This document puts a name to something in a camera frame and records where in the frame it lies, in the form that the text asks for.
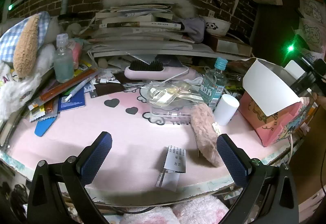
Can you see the pink cartoon desk mat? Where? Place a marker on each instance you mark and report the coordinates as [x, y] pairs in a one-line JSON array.
[[129, 174]]

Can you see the white cylinder cup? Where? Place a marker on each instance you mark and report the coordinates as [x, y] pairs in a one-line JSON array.
[[225, 109]]

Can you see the plush toy checkered cloth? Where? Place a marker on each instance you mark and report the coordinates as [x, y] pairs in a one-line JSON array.
[[27, 53]]

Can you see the clear bottle green liquid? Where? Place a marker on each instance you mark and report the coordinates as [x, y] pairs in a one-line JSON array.
[[63, 59]]

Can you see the orange brown snack stick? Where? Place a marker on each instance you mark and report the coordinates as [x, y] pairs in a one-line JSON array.
[[64, 86]]

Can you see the brown flat box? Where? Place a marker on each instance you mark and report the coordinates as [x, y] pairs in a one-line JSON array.
[[231, 46]]

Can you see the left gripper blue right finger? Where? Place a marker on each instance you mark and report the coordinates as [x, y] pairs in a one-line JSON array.
[[270, 188]]

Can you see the clear plastic wrap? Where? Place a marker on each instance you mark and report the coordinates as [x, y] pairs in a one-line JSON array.
[[163, 94]]

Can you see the blue booklet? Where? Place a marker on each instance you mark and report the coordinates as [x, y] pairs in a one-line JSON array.
[[77, 101]]

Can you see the clear bottle blue cap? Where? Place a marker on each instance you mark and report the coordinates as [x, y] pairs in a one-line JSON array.
[[213, 83]]

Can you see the dark brown card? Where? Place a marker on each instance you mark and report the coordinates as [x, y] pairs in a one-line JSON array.
[[105, 89]]

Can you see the pink fluffy plush item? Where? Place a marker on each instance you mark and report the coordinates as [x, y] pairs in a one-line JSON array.
[[204, 128]]

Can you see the pink hair brush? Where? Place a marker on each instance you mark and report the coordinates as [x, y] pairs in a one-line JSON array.
[[139, 70]]

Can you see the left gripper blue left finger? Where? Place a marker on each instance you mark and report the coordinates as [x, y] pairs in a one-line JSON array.
[[46, 204]]

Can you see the white label card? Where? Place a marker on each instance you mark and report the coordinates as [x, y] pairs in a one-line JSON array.
[[174, 165]]

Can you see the white shelf board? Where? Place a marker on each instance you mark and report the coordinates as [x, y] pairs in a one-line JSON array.
[[197, 52]]

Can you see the white pen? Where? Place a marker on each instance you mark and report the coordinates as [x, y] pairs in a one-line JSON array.
[[77, 89]]

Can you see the stack of books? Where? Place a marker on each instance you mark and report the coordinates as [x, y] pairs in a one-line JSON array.
[[136, 27]]

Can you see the grey purple cloth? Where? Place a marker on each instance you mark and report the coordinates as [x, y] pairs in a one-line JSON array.
[[194, 27]]

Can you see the panda ceramic bowl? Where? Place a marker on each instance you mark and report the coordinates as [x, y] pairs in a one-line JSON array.
[[216, 26]]

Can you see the clear plastic case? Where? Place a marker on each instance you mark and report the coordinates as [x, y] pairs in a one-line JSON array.
[[178, 112]]

